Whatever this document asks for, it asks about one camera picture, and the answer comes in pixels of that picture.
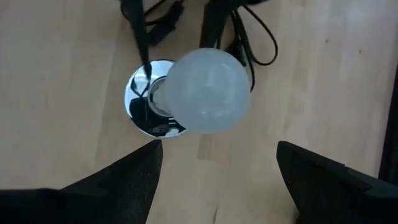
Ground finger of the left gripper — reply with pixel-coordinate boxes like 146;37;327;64
200;0;238;50
122;0;153;81

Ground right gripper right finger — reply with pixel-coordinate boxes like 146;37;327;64
276;140;398;224

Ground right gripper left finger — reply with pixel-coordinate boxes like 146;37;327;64
0;139;164;224

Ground white lightbulb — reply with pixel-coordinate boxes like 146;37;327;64
152;47;252;134

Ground chrome lamp base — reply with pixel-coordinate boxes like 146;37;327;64
124;58;189;139

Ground black lamp power cord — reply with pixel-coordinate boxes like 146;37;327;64
119;0;279;93

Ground black aluminium table frame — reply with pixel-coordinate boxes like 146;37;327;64
377;63;398;187

